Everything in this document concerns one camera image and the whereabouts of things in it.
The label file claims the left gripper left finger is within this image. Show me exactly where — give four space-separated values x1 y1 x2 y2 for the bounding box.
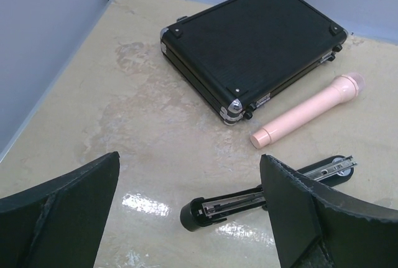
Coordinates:
1 152 120 267

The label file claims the black stapler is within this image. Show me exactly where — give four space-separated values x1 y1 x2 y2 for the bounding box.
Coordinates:
180 155 357 232

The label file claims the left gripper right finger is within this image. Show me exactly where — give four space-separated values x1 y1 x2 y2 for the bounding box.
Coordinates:
260 154 397 267

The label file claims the black hard case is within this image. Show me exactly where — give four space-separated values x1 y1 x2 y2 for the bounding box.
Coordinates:
160 0 348 125

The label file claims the pink cylindrical tube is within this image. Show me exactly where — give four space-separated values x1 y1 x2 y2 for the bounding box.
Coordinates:
250 72 365 149

